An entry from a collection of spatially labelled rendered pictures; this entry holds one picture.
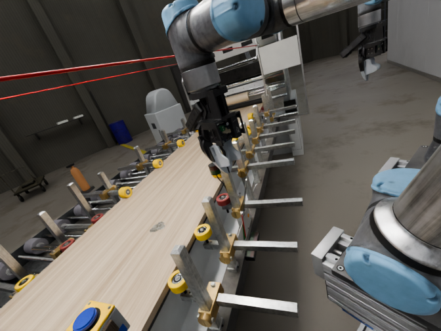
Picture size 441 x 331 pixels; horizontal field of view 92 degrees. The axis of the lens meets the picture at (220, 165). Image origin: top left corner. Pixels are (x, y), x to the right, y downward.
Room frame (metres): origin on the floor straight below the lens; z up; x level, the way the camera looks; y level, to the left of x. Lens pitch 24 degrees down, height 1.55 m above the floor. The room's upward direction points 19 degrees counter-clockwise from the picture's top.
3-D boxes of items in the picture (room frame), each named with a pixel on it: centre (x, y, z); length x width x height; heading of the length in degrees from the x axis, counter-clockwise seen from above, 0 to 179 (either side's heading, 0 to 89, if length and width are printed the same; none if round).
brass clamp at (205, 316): (0.53, 0.19, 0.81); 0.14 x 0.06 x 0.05; 154
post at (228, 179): (0.96, -0.01, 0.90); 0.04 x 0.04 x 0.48; 64
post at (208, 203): (0.74, 0.10, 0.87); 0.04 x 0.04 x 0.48; 64
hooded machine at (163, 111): (5.63, 0.94, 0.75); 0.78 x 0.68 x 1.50; 122
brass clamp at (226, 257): (0.76, 0.09, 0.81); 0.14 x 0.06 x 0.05; 154
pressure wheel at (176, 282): (0.60, 0.29, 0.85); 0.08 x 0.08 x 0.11
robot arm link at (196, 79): (0.49, -0.02, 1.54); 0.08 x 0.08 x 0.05
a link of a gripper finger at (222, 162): (0.47, -0.01, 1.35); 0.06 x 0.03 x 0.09; 31
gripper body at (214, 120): (0.48, -0.02, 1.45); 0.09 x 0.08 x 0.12; 31
